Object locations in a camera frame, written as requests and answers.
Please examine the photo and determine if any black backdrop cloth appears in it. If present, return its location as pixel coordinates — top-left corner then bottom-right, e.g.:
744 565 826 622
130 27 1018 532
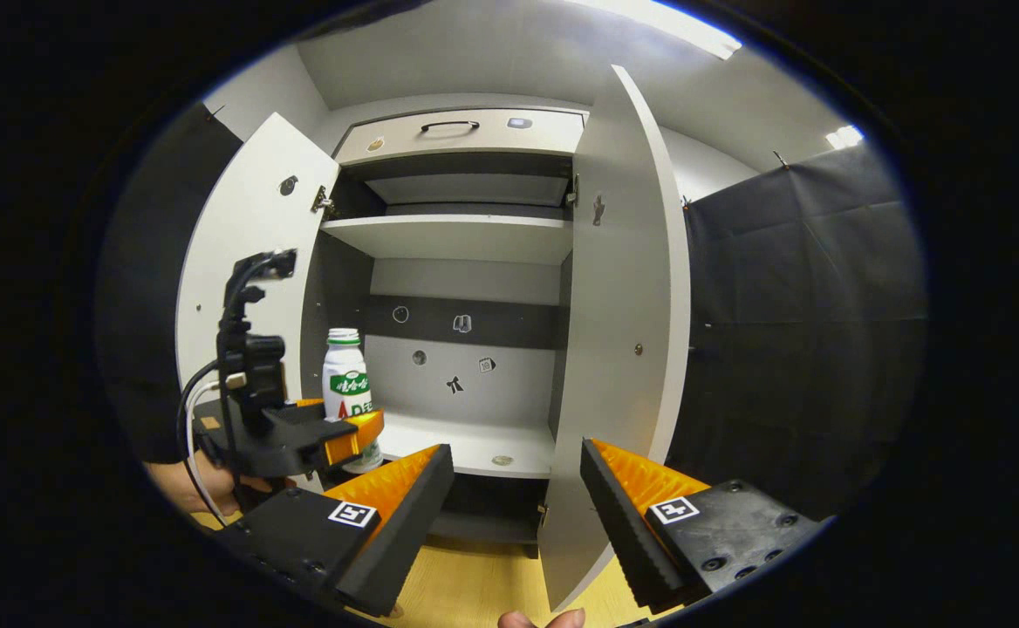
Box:
95 103 927 522

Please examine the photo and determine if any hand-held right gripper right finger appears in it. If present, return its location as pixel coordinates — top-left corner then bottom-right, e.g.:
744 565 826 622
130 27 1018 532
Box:
579 438 824 614

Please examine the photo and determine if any white bottle green cap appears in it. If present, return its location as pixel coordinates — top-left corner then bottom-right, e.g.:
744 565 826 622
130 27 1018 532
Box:
322 328 383 474

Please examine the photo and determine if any black cable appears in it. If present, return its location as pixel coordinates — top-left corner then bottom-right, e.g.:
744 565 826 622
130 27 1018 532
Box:
176 359 240 524

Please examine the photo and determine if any white cabinet door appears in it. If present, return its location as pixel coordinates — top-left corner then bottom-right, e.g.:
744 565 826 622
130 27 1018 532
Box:
175 112 341 489
537 65 692 611

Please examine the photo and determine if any long ceiling light strip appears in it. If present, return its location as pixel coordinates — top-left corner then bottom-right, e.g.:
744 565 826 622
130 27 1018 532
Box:
579 0 743 60

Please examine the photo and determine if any white cabinet drawer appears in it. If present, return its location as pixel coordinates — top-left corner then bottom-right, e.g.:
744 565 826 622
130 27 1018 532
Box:
333 108 586 167

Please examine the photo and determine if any white cable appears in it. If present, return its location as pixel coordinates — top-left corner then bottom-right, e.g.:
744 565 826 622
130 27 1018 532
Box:
185 373 249 502

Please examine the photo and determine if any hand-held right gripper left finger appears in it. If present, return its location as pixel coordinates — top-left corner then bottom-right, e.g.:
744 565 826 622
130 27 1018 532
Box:
217 443 456 618

